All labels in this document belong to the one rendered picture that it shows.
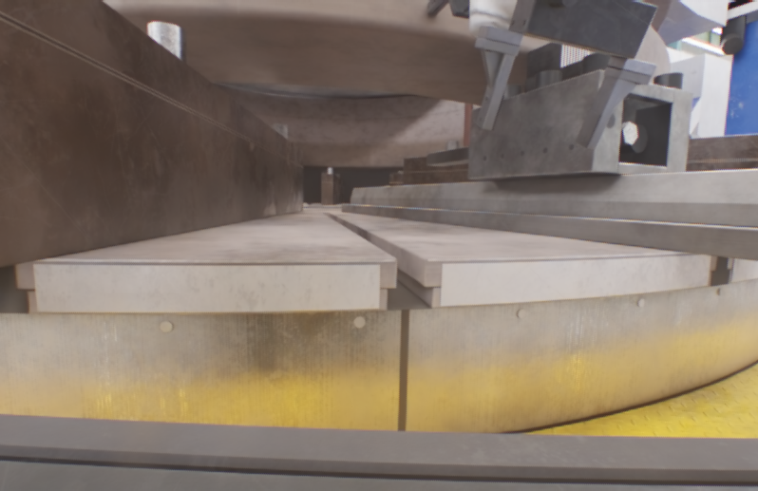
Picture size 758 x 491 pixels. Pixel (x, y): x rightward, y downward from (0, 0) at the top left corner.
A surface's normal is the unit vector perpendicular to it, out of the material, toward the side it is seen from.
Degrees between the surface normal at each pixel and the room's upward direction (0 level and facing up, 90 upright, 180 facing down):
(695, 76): 90
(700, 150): 90
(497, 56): 114
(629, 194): 72
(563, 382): 90
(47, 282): 90
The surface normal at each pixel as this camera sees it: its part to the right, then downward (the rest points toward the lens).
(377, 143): -0.28, 0.11
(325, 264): 0.18, 0.12
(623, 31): 0.07, 0.51
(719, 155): -0.69, 0.07
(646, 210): -0.91, 0.03
